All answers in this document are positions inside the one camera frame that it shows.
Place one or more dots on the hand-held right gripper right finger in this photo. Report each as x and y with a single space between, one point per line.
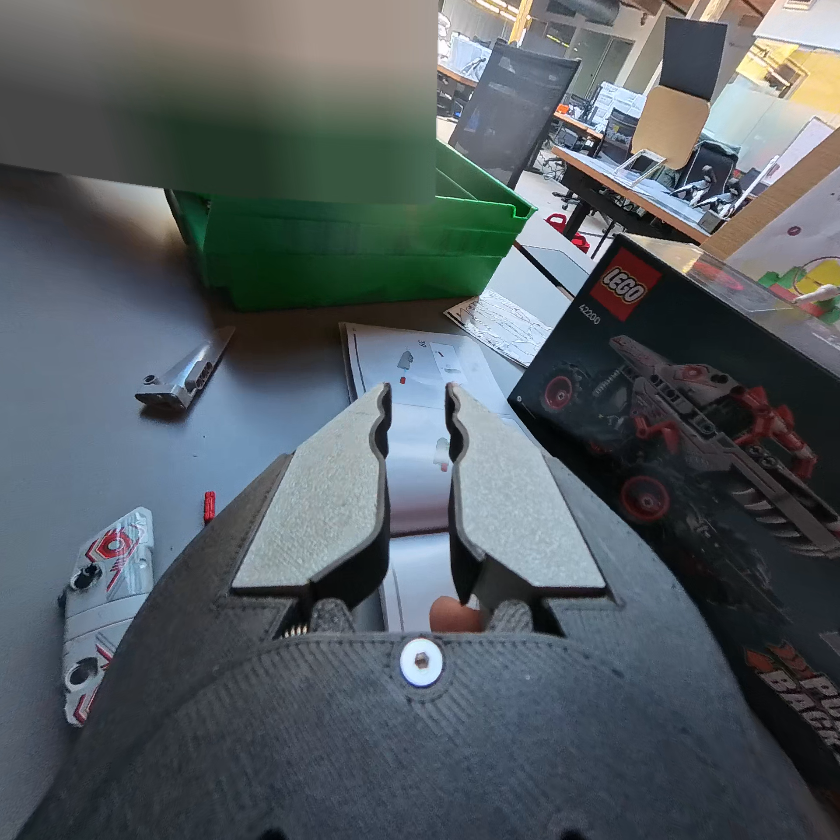
518 512

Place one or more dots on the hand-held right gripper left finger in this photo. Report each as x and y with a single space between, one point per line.
315 505

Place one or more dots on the red lego pin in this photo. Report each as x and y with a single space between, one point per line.
209 506

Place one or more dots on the lego instruction booklet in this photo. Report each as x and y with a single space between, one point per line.
394 354

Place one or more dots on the black lego set box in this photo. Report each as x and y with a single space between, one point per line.
656 407

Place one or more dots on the lego sticker sheet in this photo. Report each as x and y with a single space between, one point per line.
499 328

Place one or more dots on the white stickered lego panel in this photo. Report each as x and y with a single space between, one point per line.
111 577

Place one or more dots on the person's right hand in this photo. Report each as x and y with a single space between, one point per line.
453 615

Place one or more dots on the green plastic bin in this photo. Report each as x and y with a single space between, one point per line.
348 262

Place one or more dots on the red plastic object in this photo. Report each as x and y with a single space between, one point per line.
559 222

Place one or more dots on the wooden office desk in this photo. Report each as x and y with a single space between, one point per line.
630 190

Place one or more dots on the white printed cardboard box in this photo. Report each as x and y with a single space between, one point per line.
787 229

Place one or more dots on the black mesh office chair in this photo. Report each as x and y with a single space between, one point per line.
512 105

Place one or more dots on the tan and black chair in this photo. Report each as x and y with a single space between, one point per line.
673 124

